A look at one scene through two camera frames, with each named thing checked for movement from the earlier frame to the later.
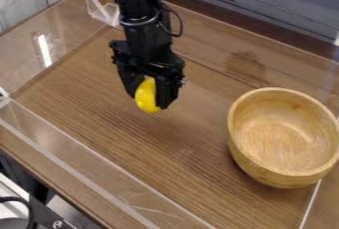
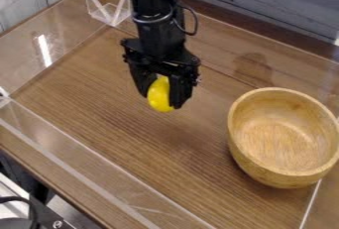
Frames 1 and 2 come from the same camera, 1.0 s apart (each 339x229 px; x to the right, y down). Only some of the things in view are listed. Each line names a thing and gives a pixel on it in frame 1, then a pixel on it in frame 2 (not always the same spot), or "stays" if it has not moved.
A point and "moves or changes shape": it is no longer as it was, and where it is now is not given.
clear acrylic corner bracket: x=106 y=13 stays
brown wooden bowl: x=284 y=136 stays
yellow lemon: x=146 y=94 moves or changes shape
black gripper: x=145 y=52 -> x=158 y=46
